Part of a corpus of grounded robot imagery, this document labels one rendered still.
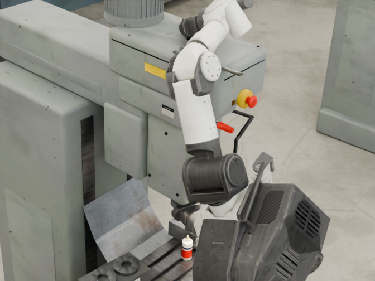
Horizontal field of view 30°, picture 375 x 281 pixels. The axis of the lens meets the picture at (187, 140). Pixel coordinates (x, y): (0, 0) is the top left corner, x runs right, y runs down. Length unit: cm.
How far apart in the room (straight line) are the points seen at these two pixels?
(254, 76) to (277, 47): 484
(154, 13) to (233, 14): 40
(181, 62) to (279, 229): 50
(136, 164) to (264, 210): 74
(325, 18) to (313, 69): 139
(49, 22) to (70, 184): 61
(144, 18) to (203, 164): 67
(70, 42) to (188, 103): 84
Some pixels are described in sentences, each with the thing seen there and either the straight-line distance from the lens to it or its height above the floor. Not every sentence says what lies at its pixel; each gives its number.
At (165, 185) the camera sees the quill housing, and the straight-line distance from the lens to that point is 243.
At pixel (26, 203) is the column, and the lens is 293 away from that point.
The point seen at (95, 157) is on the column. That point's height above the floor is 131.
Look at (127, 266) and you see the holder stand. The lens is 244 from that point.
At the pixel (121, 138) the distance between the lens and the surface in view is 247.
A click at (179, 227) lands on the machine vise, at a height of 102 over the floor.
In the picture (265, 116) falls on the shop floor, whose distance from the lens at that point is 575.
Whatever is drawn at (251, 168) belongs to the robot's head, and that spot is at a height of 166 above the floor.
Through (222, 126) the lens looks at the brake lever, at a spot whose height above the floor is 171.
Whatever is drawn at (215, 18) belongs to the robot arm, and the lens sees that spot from 195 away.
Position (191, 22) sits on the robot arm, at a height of 197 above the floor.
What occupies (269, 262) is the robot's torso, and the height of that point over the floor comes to 159.
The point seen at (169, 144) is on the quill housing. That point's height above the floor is 154.
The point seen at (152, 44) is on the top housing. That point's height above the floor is 189.
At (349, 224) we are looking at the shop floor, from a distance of 468.
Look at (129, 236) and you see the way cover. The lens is 288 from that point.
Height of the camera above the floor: 277
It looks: 31 degrees down
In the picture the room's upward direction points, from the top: 3 degrees clockwise
